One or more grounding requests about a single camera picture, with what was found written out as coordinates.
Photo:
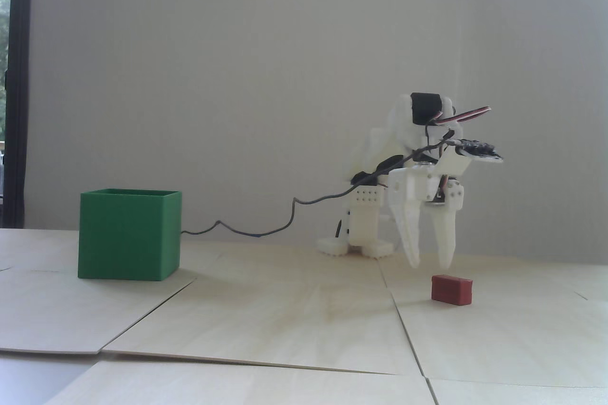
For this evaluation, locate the red rectangular block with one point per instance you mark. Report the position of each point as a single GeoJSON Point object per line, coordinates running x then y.
{"type": "Point", "coordinates": [451, 290]}

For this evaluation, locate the light plywood sheet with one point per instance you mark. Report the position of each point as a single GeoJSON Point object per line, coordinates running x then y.
{"type": "Point", "coordinates": [522, 395]}
{"type": "Point", "coordinates": [285, 319]}
{"type": "Point", "coordinates": [513, 338]}
{"type": "Point", "coordinates": [237, 386]}
{"type": "Point", "coordinates": [47, 310]}

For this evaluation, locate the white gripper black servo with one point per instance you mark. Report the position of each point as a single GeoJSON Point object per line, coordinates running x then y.
{"type": "Point", "coordinates": [414, 189]}

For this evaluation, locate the dark wrist camera board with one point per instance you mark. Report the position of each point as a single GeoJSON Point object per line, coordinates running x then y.
{"type": "Point", "coordinates": [479, 148]}

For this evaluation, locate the green open box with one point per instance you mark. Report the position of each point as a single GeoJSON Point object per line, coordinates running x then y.
{"type": "Point", "coordinates": [123, 239]}

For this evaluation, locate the black window frame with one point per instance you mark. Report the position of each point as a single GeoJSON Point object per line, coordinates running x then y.
{"type": "Point", "coordinates": [19, 91]}

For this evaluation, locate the white backdrop board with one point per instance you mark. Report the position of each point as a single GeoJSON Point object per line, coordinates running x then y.
{"type": "Point", "coordinates": [190, 68]}

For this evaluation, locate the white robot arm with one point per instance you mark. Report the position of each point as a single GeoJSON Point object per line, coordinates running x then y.
{"type": "Point", "coordinates": [396, 129]}

